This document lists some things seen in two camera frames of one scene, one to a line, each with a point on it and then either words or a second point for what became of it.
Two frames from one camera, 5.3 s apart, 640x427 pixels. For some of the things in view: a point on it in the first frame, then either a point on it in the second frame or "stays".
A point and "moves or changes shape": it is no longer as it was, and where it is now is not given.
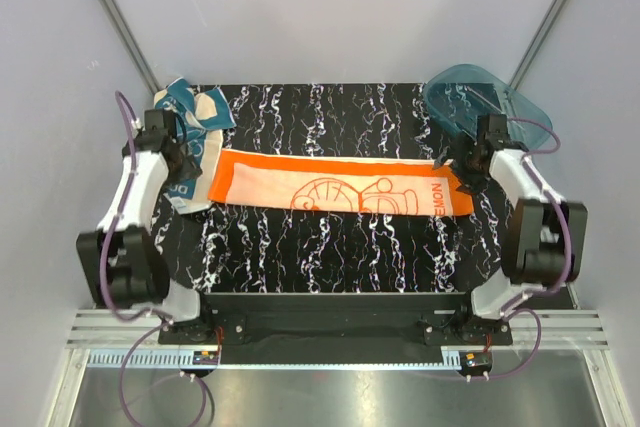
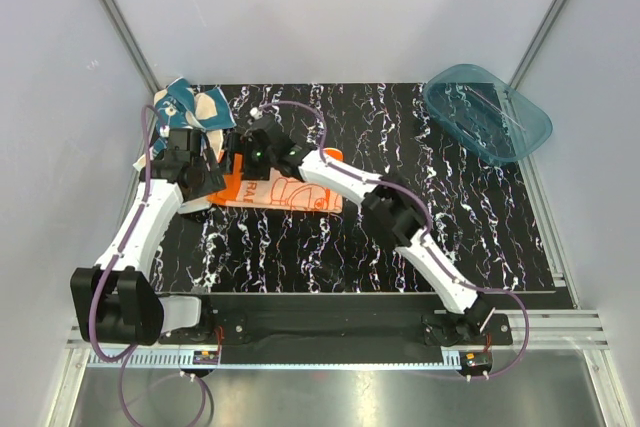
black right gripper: x=471 y=183 to x=242 y=144
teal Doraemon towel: x=203 y=117 stays
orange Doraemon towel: x=336 y=184 moves or changes shape
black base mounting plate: x=336 y=320 stays
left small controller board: x=205 y=357 stays
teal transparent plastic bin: x=458 y=95 stays
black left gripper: x=189 y=170 to x=213 y=182
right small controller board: x=473 y=363 stays
